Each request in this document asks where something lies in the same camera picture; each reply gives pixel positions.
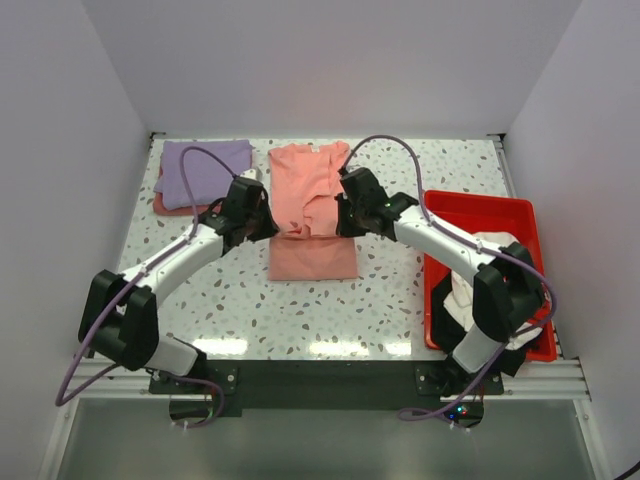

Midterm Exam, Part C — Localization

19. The salmon pink t shirt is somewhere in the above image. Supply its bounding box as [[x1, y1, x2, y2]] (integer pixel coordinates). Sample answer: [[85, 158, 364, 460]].
[[268, 141, 358, 282]]

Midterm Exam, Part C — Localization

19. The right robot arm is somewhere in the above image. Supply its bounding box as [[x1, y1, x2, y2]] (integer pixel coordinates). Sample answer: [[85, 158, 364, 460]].
[[336, 168, 545, 393]]

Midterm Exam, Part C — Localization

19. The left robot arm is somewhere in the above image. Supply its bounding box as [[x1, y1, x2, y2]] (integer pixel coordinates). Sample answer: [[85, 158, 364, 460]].
[[78, 169, 278, 392]]

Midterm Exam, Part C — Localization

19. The folded purple t shirt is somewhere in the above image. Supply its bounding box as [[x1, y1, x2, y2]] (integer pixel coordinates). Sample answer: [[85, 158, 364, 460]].
[[160, 139, 253, 193]]

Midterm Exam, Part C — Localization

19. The folded dark pink t shirt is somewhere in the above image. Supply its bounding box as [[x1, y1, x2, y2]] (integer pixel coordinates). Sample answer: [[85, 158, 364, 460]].
[[152, 167, 231, 216]]

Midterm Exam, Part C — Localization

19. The white t shirt red print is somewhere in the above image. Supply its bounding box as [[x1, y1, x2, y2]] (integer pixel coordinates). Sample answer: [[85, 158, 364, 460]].
[[443, 232, 542, 351]]

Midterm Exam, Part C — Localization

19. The red plastic bin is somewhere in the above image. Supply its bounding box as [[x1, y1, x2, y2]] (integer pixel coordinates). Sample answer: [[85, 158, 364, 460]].
[[423, 190, 544, 350]]

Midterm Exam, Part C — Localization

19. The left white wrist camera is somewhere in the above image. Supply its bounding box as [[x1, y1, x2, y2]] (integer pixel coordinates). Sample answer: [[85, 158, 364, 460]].
[[240, 168, 263, 182]]

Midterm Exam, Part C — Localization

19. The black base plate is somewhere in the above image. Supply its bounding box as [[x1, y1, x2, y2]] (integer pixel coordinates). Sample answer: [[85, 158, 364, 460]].
[[149, 360, 504, 425]]

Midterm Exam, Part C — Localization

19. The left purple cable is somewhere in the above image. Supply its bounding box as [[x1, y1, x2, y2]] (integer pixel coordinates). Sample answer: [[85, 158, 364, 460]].
[[53, 144, 246, 407]]

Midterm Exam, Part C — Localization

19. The aluminium table frame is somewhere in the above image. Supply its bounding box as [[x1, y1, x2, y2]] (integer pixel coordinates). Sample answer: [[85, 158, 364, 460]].
[[59, 130, 594, 436]]

